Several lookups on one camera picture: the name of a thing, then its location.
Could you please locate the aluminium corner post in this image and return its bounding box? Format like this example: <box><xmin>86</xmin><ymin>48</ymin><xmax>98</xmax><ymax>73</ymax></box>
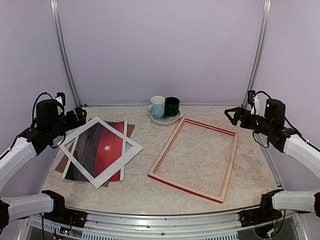
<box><xmin>50</xmin><ymin>0</ymin><xmax>82</xmax><ymax>107</ymax></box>
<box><xmin>241</xmin><ymin>0</ymin><xmax>272</xmax><ymax>107</ymax></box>

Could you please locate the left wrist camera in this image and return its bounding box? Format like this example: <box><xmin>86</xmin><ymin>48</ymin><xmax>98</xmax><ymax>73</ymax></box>
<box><xmin>55</xmin><ymin>92</ymin><xmax>66</xmax><ymax>106</ymax></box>

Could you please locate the brown backing board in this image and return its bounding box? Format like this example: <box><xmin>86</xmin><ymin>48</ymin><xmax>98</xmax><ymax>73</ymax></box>
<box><xmin>55</xmin><ymin>121</ymin><xmax>125</xmax><ymax>187</ymax></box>

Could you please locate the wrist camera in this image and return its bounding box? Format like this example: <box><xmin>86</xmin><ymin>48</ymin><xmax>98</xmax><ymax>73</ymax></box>
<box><xmin>247</xmin><ymin>90</ymin><xmax>260</xmax><ymax>113</ymax></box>
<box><xmin>55</xmin><ymin>92</ymin><xmax>66</xmax><ymax>106</ymax></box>

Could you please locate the dark green mug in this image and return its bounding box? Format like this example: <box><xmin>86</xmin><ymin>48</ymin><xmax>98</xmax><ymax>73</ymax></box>
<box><xmin>164</xmin><ymin>96</ymin><xmax>180</xmax><ymax>117</ymax></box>

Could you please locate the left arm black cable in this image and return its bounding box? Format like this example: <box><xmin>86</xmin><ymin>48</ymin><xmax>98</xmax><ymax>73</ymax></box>
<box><xmin>31</xmin><ymin>91</ymin><xmax>55</xmax><ymax>123</ymax></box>

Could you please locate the left aluminium corner post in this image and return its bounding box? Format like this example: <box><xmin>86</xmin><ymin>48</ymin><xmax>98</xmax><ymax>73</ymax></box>
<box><xmin>50</xmin><ymin>0</ymin><xmax>82</xmax><ymax>107</ymax></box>

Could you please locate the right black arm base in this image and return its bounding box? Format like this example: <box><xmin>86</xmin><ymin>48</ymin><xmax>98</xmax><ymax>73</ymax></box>
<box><xmin>238</xmin><ymin>189</ymin><xmax>283</xmax><ymax>228</ymax></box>

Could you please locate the red and wood picture frame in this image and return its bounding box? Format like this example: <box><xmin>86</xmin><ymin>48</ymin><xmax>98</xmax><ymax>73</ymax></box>
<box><xmin>147</xmin><ymin>117</ymin><xmax>238</xmax><ymax>204</ymax></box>

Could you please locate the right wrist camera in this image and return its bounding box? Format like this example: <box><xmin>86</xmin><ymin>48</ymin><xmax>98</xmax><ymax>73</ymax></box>
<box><xmin>247</xmin><ymin>90</ymin><xmax>260</xmax><ymax>113</ymax></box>

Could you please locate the white plate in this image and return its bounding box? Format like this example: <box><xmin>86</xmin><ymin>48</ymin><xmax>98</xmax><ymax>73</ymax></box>
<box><xmin>146</xmin><ymin>109</ymin><xmax>184</xmax><ymax>126</ymax></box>

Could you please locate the right aluminium corner post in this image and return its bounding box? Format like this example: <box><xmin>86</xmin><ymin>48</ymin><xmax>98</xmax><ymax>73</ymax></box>
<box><xmin>241</xmin><ymin>0</ymin><xmax>272</xmax><ymax>107</ymax></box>

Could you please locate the light blue mug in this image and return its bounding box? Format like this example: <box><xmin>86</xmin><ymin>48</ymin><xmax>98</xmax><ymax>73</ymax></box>
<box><xmin>147</xmin><ymin>95</ymin><xmax>166</xmax><ymax>119</ymax></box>

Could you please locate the red and dark photo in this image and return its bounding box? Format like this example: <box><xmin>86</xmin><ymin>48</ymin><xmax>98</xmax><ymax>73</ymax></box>
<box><xmin>65</xmin><ymin>121</ymin><xmax>128</xmax><ymax>182</ymax></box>

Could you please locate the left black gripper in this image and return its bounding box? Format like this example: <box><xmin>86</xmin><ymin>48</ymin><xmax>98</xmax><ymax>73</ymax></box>
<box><xmin>47</xmin><ymin>106</ymin><xmax>86</xmax><ymax>139</ymax></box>

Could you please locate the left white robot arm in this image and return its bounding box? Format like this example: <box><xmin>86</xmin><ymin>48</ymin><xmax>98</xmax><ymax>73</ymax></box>
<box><xmin>0</xmin><ymin>94</ymin><xmax>87</xmax><ymax>228</ymax></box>

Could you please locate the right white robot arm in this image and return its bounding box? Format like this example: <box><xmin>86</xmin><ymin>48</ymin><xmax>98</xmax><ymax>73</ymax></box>
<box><xmin>224</xmin><ymin>99</ymin><xmax>320</xmax><ymax>222</ymax></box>

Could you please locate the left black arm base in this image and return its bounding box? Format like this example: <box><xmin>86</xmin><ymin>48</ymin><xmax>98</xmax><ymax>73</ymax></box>
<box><xmin>41</xmin><ymin>190</ymin><xmax>88</xmax><ymax>228</ymax></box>

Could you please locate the white mat board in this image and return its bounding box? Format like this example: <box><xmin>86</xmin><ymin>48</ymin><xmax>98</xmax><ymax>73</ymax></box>
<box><xmin>58</xmin><ymin>116</ymin><xmax>143</xmax><ymax>189</ymax></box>

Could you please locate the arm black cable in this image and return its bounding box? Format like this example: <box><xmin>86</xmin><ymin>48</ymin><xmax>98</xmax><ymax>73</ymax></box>
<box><xmin>31</xmin><ymin>91</ymin><xmax>55</xmax><ymax>123</ymax></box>
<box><xmin>252</xmin><ymin>90</ymin><xmax>305</xmax><ymax>148</ymax></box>

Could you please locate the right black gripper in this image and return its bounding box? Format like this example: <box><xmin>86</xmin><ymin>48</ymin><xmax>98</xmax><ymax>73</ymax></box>
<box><xmin>224</xmin><ymin>107</ymin><xmax>274</xmax><ymax>136</ymax></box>

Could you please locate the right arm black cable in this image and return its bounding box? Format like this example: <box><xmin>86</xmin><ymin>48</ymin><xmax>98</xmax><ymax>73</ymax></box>
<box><xmin>252</xmin><ymin>90</ymin><xmax>305</xmax><ymax>148</ymax></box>

